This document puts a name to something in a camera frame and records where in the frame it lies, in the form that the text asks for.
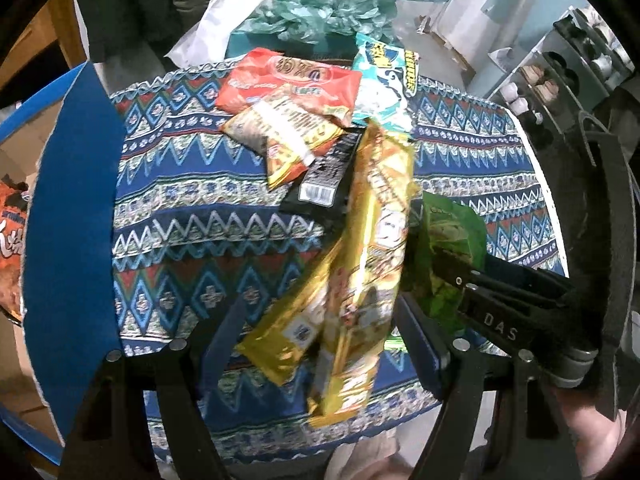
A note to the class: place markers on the long gold snack packet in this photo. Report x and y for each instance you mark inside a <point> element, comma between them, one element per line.
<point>372,240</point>

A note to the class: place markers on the beige woven shoe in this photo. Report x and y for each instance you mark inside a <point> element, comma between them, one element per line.
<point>531,76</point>
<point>546,91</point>

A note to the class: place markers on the wooden cabinet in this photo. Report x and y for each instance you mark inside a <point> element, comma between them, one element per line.
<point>45,45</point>

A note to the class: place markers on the short gold snack packet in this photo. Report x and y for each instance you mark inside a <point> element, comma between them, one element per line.
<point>287,337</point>

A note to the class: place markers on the patterned blue tablecloth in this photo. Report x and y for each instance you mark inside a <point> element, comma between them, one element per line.
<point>175,160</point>

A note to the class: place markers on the black snack packet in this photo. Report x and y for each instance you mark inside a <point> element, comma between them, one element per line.
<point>325,175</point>

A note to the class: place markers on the green snack packet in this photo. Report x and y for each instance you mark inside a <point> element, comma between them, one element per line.
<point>445,240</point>

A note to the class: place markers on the yellow brown snack packet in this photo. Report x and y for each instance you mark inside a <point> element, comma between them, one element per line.
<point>280,135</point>

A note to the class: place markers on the dark green jacket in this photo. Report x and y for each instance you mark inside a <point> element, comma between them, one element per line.
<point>145,0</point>

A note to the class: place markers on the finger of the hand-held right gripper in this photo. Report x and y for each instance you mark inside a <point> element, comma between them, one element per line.
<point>510,275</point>
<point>500,317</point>

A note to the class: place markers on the white shoe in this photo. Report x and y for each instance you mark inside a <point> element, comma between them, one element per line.
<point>521,105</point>
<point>510,92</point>

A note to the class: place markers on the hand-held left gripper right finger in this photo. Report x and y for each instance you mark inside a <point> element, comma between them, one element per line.
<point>420,345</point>

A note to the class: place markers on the grey shoe rack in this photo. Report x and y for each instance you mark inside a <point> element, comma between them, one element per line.
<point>565,60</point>

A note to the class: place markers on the orange snack bag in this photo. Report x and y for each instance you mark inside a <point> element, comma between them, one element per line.
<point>11,250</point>

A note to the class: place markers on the person's right hand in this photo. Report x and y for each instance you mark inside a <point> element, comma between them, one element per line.
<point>590,435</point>

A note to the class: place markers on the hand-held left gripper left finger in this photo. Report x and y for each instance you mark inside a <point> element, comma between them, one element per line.
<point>225,340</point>

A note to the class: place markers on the white plastic bag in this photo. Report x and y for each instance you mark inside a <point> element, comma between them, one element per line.
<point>220,20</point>

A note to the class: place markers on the teal snack packet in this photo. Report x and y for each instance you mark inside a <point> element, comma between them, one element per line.
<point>385,90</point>

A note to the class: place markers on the teal cardboard box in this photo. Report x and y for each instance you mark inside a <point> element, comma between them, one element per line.
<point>280,46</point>

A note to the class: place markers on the red snack packet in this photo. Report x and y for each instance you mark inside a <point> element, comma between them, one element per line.
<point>280,82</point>

